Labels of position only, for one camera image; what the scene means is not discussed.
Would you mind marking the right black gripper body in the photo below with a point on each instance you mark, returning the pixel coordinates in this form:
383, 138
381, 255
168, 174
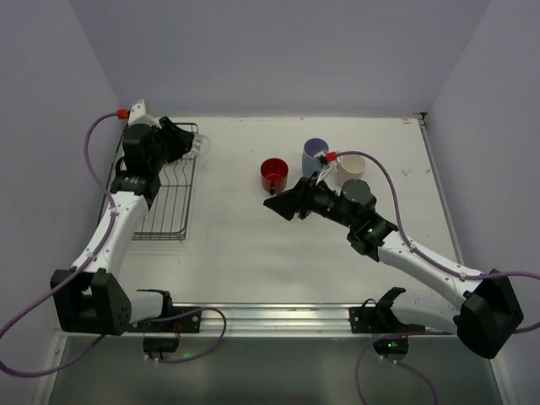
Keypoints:
304, 199

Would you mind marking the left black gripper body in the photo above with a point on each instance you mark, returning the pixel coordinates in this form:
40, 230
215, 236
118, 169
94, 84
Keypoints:
170, 137

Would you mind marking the clear glass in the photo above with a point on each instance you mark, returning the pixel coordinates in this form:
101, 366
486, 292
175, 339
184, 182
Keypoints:
201, 145

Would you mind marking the red mug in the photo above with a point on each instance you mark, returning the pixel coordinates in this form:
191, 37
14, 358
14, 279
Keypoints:
274, 175

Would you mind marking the pink mug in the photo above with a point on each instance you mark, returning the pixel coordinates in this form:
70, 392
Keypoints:
350, 167

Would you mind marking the lavender plastic cup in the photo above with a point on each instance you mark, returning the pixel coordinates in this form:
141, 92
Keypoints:
311, 148

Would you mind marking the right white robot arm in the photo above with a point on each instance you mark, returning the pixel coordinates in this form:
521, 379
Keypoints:
482, 308

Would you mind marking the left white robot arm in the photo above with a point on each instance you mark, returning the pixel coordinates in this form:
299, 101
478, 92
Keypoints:
94, 273

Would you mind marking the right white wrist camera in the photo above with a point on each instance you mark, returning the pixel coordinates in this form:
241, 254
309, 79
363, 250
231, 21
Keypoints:
327, 162

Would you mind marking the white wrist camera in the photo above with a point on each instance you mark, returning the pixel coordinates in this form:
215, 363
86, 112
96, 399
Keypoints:
327, 162
138, 114

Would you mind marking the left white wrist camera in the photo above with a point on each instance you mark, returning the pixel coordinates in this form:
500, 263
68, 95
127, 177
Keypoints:
138, 114

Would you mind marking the wire dish rack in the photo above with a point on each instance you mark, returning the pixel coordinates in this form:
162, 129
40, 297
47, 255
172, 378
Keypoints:
168, 216

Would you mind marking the aluminium front rail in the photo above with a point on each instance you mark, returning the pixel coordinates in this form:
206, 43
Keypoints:
251, 319

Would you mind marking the aluminium rail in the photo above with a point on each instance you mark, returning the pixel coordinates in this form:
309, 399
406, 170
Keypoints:
445, 202
251, 319

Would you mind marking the aluminium right side rail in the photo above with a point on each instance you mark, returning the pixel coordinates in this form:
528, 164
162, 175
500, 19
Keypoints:
445, 202

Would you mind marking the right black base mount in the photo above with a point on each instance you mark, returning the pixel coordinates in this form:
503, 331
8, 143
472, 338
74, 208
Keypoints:
376, 317

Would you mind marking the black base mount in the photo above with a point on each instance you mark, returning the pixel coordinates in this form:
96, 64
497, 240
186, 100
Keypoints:
376, 317
166, 331

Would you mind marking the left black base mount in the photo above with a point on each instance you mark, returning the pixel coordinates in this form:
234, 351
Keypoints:
166, 331

